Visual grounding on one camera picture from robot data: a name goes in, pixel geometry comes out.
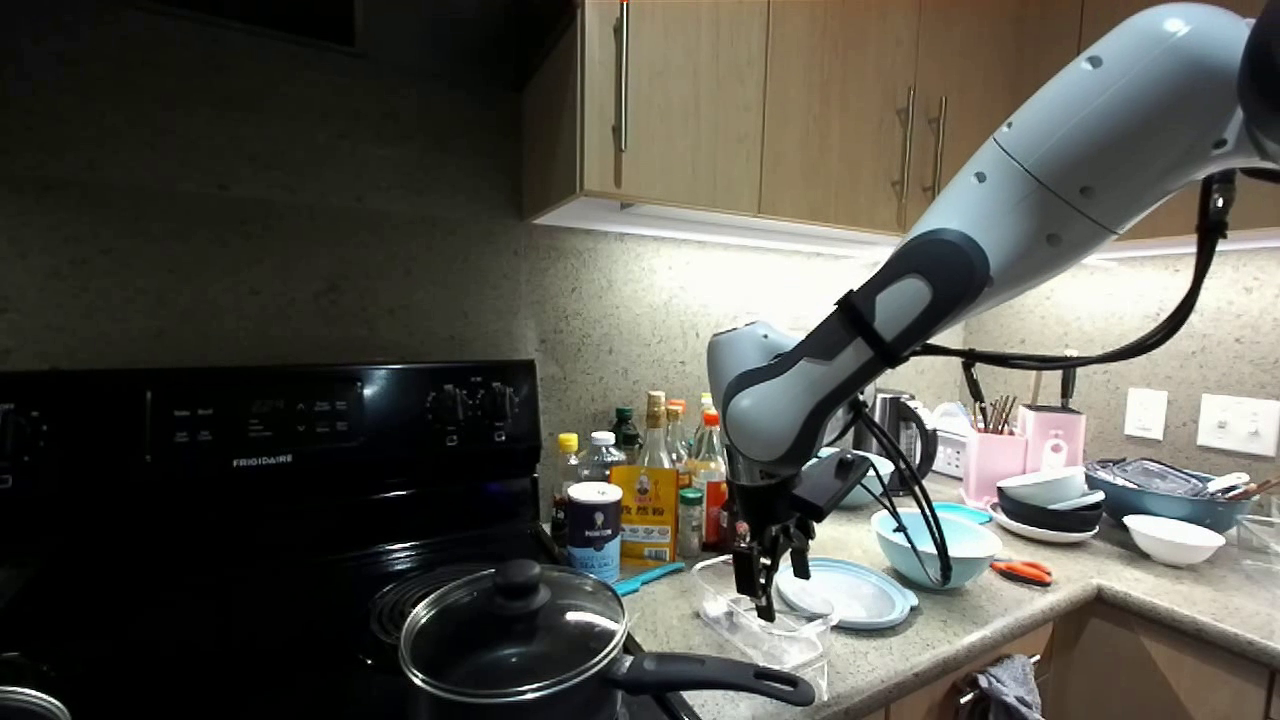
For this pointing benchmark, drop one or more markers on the wooden upper cabinets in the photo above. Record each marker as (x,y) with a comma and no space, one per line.
(790,119)

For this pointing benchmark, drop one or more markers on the white small bowl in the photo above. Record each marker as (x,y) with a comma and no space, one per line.
(1175,542)

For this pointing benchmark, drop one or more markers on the orange handled scissors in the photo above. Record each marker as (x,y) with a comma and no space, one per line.
(1026,574)

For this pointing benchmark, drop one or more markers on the light blue back bowl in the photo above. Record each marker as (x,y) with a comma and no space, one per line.
(865,479)

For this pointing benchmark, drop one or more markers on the teal handled utensil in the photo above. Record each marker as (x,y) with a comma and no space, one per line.
(639,581)

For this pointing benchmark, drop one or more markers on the yellow label oil bottle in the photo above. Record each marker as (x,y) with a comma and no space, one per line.
(651,492)

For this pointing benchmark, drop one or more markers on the light blue plate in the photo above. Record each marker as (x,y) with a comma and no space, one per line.
(845,593)

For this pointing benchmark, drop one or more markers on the blue dish tray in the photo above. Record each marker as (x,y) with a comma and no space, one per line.
(1160,489)

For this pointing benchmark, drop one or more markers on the yellow cap bottle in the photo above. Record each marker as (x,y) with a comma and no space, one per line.
(565,479)

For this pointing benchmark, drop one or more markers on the black electric stove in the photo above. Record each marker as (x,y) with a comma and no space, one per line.
(236,542)

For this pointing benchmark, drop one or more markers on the light blue front bowl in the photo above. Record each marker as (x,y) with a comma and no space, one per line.
(932,550)

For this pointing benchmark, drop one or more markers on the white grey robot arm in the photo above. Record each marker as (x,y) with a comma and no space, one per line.
(963,282)

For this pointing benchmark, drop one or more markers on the red cap sauce bottle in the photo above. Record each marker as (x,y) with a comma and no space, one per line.
(712,482)

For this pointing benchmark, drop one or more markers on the steel electric kettle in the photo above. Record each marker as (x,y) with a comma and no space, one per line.
(899,429)

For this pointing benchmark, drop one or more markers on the light blue bowl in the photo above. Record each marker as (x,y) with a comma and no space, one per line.
(932,550)
(865,479)

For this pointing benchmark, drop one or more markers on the pink utensil holder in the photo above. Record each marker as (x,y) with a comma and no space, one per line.
(1037,439)

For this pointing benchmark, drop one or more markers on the white wall outlet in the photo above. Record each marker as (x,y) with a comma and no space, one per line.
(1147,414)

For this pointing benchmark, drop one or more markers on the black white canister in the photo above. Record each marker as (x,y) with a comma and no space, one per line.
(594,528)

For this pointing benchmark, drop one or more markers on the grey hanging towel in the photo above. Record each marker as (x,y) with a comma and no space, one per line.
(1011,691)

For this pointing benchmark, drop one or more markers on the black pot with glass lid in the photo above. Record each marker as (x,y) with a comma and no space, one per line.
(539,636)

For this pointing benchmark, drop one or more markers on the stacked dark bowls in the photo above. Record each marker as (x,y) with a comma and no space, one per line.
(1049,507)

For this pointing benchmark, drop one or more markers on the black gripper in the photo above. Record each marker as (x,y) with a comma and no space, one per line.
(772,514)

